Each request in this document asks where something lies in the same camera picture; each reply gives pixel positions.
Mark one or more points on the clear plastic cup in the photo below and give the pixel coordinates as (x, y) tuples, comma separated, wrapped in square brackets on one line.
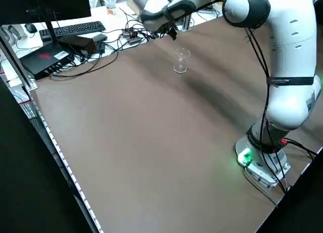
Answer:
[(110, 5)]

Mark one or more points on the black box red logo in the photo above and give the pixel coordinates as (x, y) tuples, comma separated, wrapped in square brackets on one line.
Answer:
[(43, 62)]

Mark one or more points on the grey usb hub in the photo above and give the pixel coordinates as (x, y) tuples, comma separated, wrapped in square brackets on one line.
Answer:
[(132, 37)]

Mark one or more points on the black computer mouse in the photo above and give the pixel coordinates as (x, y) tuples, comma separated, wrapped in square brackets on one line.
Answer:
[(30, 28)]

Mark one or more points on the aluminium frame rail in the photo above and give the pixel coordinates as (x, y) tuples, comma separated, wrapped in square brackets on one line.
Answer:
[(24, 75)]

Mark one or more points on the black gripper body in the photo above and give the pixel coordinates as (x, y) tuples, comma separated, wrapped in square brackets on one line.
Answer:
[(172, 32)]

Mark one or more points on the glass beaker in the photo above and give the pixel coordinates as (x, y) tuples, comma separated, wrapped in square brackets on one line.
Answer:
[(180, 68)]

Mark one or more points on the black keyboard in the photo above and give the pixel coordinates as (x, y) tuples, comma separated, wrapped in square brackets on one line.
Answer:
[(73, 29)]

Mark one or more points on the black monitor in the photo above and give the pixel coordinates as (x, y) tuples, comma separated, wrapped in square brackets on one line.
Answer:
[(50, 5)]

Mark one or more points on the black power adapter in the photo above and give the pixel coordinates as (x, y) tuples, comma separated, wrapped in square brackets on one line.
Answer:
[(80, 44)]

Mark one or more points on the aluminium camera post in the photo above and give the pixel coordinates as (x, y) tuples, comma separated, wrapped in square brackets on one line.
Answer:
[(186, 23)]

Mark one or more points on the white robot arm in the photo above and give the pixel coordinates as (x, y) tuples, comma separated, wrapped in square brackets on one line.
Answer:
[(290, 53)]

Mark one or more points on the small black adapter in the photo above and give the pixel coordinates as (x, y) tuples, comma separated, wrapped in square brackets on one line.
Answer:
[(101, 37)]

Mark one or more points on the black monitor stand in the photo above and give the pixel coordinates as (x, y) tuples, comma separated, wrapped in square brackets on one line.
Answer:
[(48, 28)]

